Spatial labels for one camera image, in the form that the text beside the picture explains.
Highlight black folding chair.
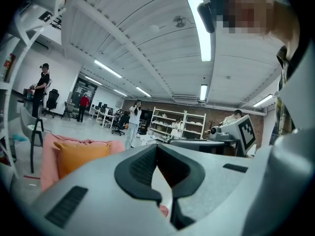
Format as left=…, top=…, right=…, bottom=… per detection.
left=61, top=101, right=74, bottom=121

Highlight grey chair with black legs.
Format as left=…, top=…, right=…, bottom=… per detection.
left=20, top=106, right=47, bottom=174

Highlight silver round ceiling fixture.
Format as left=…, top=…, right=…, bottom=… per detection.
left=173, top=15, right=187, bottom=29

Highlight black head-worn camera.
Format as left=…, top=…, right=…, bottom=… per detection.
left=196, top=0, right=226, bottom=33

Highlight yellow plaid shirt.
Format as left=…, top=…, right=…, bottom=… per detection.
left=269, top=45, right=296, bottom=145

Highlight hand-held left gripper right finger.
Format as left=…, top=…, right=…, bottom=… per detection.
left=157, top=144, right=256, bottom=236

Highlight black office chair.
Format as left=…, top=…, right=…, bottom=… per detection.
left=112, top=113, right=130, bottom=136
left=43, top=88, right=60, bottom=119

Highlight white open shelf unit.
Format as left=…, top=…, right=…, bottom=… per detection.
left=149, top=106, right=207, bottom=141

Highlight white desk with monitors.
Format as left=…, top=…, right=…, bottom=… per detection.
left=90, top=102, right=119, bottom=130

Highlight orange cushion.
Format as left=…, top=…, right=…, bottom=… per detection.
left=53, top=141, right=111, bottom=179

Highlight ceiling air conditioner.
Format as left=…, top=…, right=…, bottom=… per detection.
left=172, top=94, right=199, bottom=105

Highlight black framed glass door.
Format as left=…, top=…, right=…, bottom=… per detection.
left=73, top=77, right=98, bottom=103

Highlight pink padded sofa chair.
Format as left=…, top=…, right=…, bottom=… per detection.
left=40, top=133, right=170, bottom=218

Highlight person's head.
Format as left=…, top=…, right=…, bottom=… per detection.
left=222, top=0, right=301, bottom=61

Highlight red box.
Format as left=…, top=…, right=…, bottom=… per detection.
left=2, top=53, right=16, bottom=82

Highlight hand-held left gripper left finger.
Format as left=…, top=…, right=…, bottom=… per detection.
left=31, top=144, right=177, bottom=236

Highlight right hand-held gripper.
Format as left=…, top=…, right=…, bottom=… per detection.
left=169, top=114, right=257, bottom=157

